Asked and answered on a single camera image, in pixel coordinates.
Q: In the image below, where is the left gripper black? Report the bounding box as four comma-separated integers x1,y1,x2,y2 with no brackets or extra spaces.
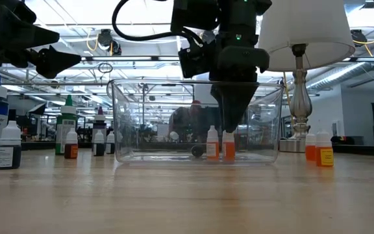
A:
0,24,82,79

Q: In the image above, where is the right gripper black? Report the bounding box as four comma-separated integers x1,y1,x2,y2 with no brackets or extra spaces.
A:
208,32,271,133

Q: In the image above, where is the clear plastic bin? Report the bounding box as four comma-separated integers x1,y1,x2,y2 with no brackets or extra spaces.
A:
107,79,285,164

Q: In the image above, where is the small orange food coloring bottle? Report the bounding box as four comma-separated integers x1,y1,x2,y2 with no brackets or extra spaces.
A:
305,131,318,161
222,131,236,162
206,125,220,161

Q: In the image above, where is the small dark food coloring bottle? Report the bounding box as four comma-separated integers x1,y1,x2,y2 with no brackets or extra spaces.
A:
191,144,205,158
0,120,22,170
92,129,106,157
105,131,116,155

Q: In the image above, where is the large green food coloring bottle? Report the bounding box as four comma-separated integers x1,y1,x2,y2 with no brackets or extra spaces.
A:
55,94,77,155

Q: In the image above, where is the small brown dropper bottle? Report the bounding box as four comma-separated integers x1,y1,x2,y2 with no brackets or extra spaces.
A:
64,128,79,159

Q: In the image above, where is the small yellow-label coloring bottle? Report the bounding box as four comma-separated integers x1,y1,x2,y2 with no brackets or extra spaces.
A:
315,129,334,168

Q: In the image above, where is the person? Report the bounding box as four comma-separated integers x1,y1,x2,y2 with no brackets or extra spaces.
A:
168,99,207,144

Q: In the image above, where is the white shade silver table lamp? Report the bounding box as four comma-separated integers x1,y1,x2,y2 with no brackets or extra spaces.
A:
257,0,356,153

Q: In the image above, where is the black bag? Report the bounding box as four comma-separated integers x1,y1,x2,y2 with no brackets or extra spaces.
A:
329,135,365,146

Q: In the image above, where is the black ceiling cord reel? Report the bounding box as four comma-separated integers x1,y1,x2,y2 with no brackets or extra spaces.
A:
350,29,369,48
96,28,123,56

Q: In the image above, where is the black coiled cable loop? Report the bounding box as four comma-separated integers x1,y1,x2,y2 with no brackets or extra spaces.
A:
97,62,114,74

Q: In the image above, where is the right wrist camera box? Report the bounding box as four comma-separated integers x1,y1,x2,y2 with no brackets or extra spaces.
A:
178,40,216,79

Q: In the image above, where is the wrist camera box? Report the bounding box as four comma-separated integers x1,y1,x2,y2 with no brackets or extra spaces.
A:
0,0,38,26
178,40,216,79

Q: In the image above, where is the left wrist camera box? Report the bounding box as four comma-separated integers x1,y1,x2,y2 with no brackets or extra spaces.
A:
0,0,38,26

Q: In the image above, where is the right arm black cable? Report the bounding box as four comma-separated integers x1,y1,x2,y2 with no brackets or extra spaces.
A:
111,0,207,45

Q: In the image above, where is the black aluminium station frame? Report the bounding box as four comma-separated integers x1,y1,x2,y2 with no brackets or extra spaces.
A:
0,142,374,157

